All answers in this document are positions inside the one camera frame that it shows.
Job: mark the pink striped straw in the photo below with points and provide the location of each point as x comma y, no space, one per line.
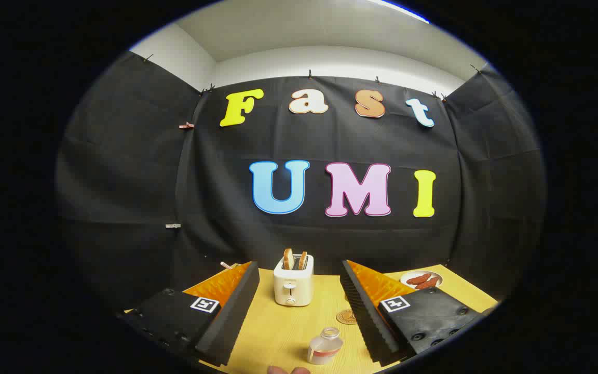
225,265

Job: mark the white round plate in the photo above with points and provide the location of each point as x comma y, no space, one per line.
407,275

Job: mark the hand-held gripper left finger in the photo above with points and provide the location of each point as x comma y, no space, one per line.
229,317

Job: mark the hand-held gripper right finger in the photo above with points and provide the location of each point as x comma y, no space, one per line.
369,317

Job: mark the white toaster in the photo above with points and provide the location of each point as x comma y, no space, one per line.
293,285

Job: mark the pink clothes peg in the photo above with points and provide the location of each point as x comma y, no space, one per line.
186,125

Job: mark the black backdrop cloth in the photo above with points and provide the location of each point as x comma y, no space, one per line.
226,234

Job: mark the clear juice bottle pink label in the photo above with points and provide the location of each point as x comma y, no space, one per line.
324,347

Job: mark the wooden table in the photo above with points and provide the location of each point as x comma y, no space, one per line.
278,332

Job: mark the round brown coaster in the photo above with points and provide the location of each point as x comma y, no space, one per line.
345,317

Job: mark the red meat piece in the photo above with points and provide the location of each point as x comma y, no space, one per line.
418,279
429,283

